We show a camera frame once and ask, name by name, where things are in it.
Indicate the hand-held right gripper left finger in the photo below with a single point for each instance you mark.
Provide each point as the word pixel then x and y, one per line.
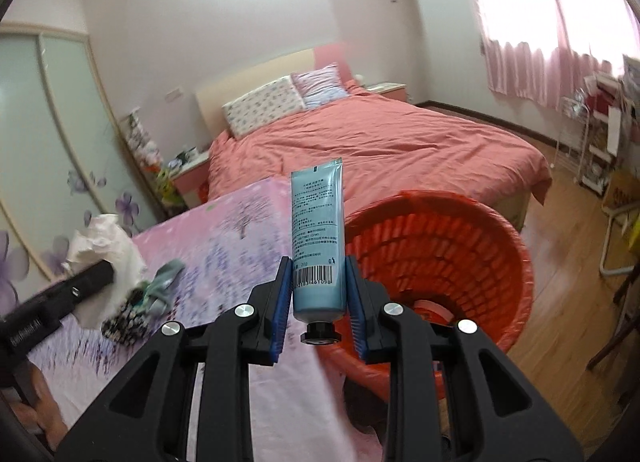
pixel 280 312

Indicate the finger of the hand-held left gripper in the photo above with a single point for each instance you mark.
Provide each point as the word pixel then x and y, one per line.
pixel 90 279

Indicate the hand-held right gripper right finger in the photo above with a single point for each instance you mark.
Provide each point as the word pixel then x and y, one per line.
pixel 357 312

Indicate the white paper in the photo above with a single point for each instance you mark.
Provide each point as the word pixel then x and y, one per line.
pixel 105 247

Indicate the light blue cream tube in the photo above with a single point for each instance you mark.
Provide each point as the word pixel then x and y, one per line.
pixel 317 242

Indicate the orange plastic basket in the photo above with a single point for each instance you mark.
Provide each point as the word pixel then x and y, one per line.
pixel 450 252

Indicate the person's left forearm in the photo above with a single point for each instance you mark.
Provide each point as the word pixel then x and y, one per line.
pixel 40 402

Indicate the dark patterned cloth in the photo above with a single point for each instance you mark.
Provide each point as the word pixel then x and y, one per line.
pixel 125 319

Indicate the teal sock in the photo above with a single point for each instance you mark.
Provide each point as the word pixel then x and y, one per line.
pixel 165 282

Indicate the pink floral tablecloth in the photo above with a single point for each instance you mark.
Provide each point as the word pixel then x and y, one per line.
pixel 225 242

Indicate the green plush toy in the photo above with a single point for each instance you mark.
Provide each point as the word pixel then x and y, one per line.
pixel 167 187

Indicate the wardrobe with flower doors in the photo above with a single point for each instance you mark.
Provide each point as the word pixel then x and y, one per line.
pixel 50 142

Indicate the pink nightstand with mug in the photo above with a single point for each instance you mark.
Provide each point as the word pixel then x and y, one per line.
pixel 192 177

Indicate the bag of plush toys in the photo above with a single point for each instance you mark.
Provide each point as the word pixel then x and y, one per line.
pixel 142 142

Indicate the coral red duvet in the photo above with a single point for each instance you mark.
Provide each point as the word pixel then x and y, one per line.
pixel 400 142

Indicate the white floral pillow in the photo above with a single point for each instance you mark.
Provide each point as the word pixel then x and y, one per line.
pixel 265 105

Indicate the pink nightstand with book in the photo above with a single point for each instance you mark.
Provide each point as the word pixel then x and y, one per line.
pixel 392 91

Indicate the pink striped pillow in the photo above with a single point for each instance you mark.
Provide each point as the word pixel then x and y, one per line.
pixel 320 87

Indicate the bed with beige headboard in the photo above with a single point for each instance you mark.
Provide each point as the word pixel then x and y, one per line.
pixel 250 77

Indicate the dark wooden chair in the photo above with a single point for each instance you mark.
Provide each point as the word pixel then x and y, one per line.
pixel 615 344

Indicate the white shelf cart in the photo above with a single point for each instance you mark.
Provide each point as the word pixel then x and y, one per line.
pixel 597 157

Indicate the pink curtain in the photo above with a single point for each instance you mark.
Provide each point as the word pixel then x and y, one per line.
pixel 505 67
pixel 595 60

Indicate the brown paper bag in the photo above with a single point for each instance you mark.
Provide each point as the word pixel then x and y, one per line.
pixel 622 192

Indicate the white paper bag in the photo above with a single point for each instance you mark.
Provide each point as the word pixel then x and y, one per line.
pixel 612 132

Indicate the white light switch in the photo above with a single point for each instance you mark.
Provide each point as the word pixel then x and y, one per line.
pixel 172 95

